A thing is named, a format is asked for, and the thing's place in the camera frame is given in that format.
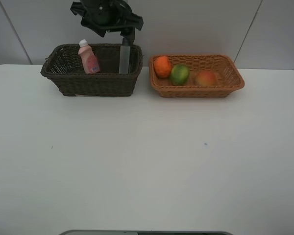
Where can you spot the dark brown wicker basket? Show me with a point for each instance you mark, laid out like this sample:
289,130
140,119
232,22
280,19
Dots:
65,69

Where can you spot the dark rectangular bottle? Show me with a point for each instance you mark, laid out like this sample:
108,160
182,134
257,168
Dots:
124,57

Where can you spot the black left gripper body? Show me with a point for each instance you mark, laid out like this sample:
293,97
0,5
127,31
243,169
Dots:
111,15

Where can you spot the green mango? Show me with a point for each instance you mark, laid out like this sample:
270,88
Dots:
179,75

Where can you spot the tan wicker basket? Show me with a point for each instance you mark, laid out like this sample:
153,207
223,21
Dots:
223,68

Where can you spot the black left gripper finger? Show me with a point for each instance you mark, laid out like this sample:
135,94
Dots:
128,35
94,27

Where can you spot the purple translucent plastic cup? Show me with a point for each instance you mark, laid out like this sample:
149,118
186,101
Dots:
108,59

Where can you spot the pink lotion bottle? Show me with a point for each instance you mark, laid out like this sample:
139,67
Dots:
89,60

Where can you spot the orange tangerine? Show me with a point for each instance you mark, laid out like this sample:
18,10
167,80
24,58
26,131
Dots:
162,67

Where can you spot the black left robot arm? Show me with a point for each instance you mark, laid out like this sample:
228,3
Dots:
102,16

